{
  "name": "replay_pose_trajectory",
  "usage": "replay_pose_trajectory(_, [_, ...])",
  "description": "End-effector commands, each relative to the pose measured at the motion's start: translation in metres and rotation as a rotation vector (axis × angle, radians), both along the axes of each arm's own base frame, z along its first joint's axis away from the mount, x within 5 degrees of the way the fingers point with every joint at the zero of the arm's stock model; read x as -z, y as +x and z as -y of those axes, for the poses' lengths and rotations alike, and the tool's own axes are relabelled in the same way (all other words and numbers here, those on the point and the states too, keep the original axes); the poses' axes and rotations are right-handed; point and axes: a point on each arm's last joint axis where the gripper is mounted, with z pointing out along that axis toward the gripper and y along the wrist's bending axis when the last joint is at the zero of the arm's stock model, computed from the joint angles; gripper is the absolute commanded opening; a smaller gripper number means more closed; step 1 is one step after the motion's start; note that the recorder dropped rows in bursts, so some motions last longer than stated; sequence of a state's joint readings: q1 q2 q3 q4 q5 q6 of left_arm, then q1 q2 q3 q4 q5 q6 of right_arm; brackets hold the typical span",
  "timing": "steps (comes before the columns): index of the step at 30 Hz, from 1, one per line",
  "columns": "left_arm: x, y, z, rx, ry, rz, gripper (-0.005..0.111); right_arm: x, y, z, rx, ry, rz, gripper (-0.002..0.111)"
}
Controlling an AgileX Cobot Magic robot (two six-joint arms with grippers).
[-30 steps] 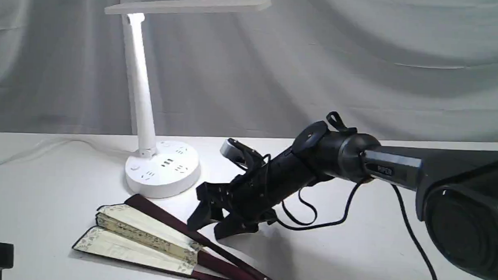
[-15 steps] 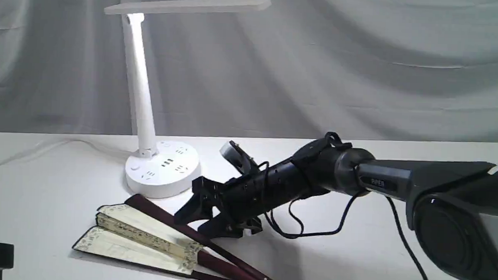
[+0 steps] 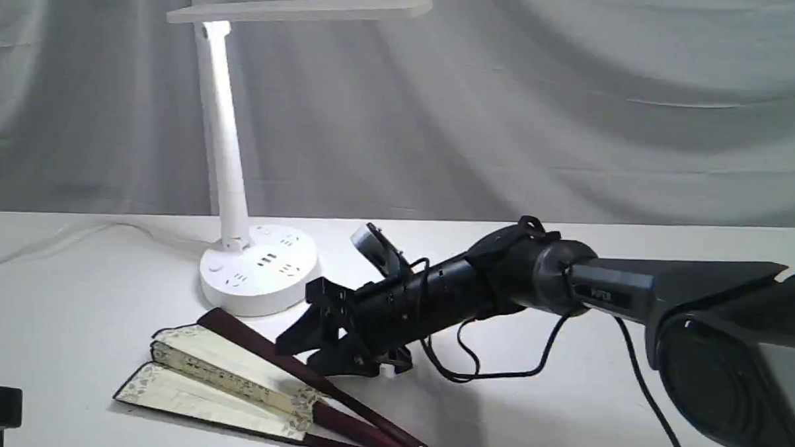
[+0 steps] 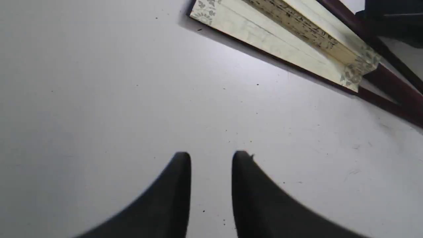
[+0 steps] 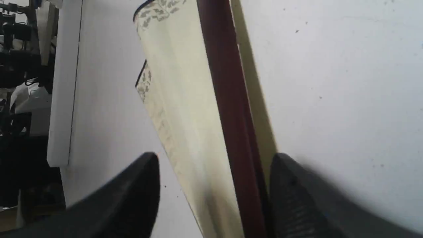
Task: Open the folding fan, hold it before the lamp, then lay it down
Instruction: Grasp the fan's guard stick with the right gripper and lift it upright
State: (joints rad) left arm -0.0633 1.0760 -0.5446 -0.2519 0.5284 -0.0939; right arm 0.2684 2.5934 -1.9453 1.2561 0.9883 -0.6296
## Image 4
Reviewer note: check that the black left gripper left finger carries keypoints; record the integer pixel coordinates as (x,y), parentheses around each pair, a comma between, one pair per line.
(162,211)

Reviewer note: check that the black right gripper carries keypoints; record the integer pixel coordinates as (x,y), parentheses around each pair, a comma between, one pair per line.
(401,20)

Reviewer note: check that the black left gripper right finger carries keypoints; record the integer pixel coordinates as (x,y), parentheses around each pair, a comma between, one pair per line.
(263,210)

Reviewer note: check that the folding paper fan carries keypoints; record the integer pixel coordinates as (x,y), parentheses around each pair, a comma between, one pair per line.
(322,39)

